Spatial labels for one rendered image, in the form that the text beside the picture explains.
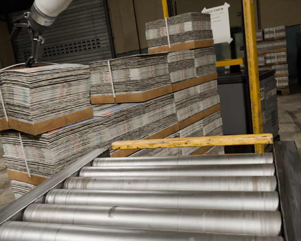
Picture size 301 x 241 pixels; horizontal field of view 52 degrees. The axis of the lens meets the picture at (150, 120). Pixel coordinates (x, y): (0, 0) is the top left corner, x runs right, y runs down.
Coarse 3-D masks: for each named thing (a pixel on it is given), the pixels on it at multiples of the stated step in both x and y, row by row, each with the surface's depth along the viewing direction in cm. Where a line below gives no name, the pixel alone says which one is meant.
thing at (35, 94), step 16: (64, 64) 131; (16, 80) 110; (32, 80) 107; (48, 80) 112; (64, 80) 118; (80, 80) 124; (16, 96) 112; (32, 96) 108; (48, 96) 114; (64, 96) 120; (80, 96) 126; (16, 112) 114; (32, 112) 109; (48, 112) 115; (64, 112) 120
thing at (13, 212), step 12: (84, 156) 86; (96, 156) 84; (108, 156) 91; (72, 168) 77; (48, 180) 71; (60, 180) 70; (36, 192) 65; (12, 204) 60; (24, 204) 60; (0, 216) 56; (12, 216) 56
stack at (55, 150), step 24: (168, 96) 174; (192, 96) 197; (96, 120) 131; (120, 120) 143; (144, 120) 158; (168, 120) 174; (24, 144) 124; (48, 144) 113; (72, 144) 122; (96, 144) 131; (24, 168) 128; (48, 168) 117; (24, 192) 134
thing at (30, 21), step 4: (28, 16) 114; (28, 20) 113; (32, 20) 112; (32, 24) 113; (36, 24) 113; (28, 28) 119; (32, 28) 114; (36, 28) 114; (40, 28) 114; (44, 28) 116; (28, 32) 120; (36, 32) 116; (40, 32) 116; (36, 36) 117
